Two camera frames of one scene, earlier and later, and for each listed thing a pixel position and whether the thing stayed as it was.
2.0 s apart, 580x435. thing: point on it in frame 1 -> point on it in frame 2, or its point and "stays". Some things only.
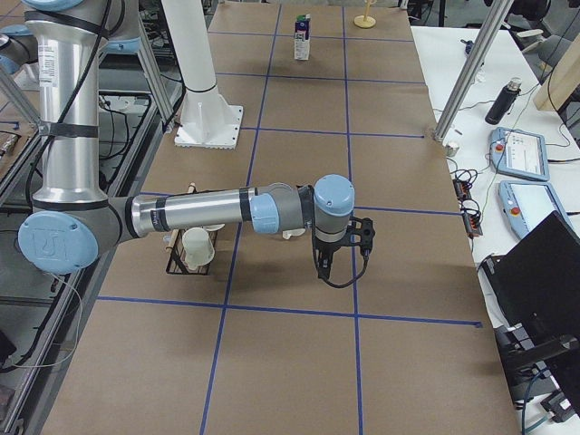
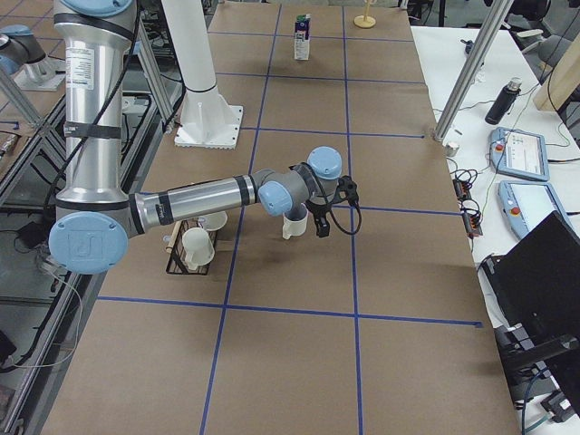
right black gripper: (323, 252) -> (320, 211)
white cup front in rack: (197, 247) stays
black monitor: (533, 289) stays
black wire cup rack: (178, 263) stays
